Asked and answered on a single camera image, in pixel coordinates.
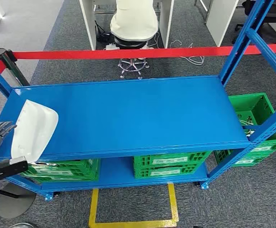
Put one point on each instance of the white curved car body part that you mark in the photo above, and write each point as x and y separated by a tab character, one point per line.
33	132

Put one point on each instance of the blue metal shelf rack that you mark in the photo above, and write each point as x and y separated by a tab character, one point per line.
128	116

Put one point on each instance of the green plastic crate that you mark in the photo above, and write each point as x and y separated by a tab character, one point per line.
81	166
142	173
142	160
241	162
252	107
85	178

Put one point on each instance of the white power strip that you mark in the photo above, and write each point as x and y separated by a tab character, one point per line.
112	47

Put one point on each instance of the chrome base stool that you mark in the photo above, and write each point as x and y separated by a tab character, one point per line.
131	44

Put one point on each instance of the person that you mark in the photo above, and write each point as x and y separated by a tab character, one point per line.
133	19

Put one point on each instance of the black stanchion post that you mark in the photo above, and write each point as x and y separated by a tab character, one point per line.
17	201

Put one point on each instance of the yellow floor tape frame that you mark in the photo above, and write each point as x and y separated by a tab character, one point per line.
94	207

